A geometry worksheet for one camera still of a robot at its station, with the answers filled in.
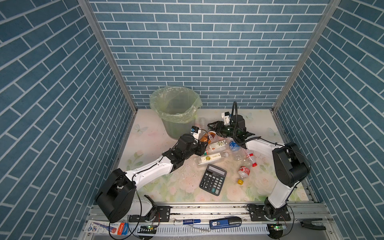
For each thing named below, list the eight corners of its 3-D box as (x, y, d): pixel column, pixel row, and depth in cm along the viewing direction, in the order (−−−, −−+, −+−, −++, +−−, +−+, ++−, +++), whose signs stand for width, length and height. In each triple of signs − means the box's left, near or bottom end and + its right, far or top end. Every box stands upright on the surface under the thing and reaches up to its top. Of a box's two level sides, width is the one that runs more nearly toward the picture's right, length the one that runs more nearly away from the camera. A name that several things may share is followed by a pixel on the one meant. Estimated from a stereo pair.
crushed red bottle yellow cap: (236, 183, 85) (238, 180, 80) (238, 169, 90) (240, 165, 86) (246, 187, 84) (249, 183, 79) (248, 172, 89) (250, 168, 85)
